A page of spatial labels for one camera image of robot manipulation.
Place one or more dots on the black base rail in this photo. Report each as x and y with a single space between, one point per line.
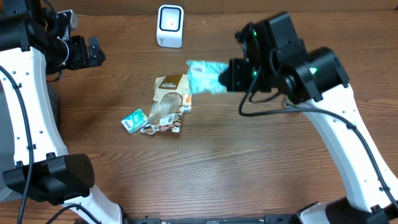
267 219

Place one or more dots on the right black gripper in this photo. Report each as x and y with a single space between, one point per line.
236 81

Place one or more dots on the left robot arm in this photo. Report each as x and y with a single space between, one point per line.
36 41

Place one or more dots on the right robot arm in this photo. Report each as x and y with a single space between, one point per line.
316 82

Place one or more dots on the white barcode scanner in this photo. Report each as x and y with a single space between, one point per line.
170 26

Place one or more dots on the brown snack pouch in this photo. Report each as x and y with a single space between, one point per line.
167 110

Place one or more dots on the green capped white jar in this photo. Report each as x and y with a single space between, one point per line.
287 103

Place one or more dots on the teal snack bar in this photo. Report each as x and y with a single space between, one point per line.
203 76

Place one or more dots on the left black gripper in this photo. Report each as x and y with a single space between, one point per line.
86 53

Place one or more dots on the small orange tissue pack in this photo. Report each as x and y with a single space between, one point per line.
188 104

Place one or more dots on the small teal tissue pack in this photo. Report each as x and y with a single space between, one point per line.
135 121

